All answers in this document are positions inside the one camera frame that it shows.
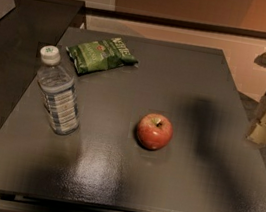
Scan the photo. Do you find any clear plastic water bottle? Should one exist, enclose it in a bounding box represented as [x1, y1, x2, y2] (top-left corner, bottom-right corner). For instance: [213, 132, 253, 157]
[37, 45, 80, 135]

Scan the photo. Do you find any red apple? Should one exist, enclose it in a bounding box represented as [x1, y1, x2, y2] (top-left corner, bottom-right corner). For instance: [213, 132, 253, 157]
[136, 113, 173, 151]

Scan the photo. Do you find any green chip bag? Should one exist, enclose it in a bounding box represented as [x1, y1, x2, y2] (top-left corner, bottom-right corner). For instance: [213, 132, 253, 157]
[66, 37, 138, 75]

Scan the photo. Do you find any dark side table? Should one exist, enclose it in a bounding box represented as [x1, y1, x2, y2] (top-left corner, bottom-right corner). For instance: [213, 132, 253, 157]
[0, 0, 85, 128]

